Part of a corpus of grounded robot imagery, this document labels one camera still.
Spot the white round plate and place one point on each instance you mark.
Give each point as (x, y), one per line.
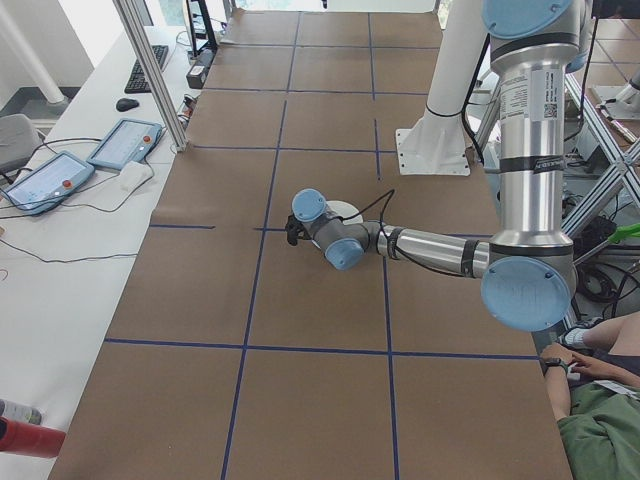
(345, 207)

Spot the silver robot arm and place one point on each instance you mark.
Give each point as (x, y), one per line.
(530, 175)

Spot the person left forearm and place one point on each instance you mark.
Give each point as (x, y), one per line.
(557, 395)

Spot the person right forearm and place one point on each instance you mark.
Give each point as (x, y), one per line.
(622, 378)

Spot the person left hand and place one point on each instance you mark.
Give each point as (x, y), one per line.
(557, 351)

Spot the person right hand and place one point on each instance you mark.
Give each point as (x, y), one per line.
(590, 366)

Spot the white crumpled cloth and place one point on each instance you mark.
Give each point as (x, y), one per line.
(134, 175)

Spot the black mini computer box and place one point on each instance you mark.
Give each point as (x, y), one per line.
(199, 70)

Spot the blue robot teach pendant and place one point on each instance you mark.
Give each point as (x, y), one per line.
(125, 142)
(45, 182)

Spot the black computer mouse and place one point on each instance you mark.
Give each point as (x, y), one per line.
(127, 104)

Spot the black computer keyboard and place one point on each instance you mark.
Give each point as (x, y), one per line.
(132, 82)

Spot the white round pillar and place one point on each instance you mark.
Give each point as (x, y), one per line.
(54, 96)

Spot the black wrist watch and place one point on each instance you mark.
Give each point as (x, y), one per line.
(552, 363)

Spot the gray office chair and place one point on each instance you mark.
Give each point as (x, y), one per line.
(17, 140)

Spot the white gray striped sock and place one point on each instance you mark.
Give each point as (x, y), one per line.
(575, 337)

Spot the clear plastic water bottle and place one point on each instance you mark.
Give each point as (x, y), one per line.
(22, 412)

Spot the red metal bottle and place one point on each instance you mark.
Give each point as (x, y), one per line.
(30, 439)

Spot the bare leg of person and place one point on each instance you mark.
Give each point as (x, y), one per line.
(615, 332)

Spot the white paper sheet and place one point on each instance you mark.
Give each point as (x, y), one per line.
(612, 386)

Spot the dark shorts of person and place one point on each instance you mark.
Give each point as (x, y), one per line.
(627, 359)

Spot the green shirt of person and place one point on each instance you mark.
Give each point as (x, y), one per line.
(600, 440)

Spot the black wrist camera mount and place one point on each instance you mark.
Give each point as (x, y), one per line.
(291, 224)

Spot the aluminium extrusion post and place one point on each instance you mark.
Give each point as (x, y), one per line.
(149, 65)

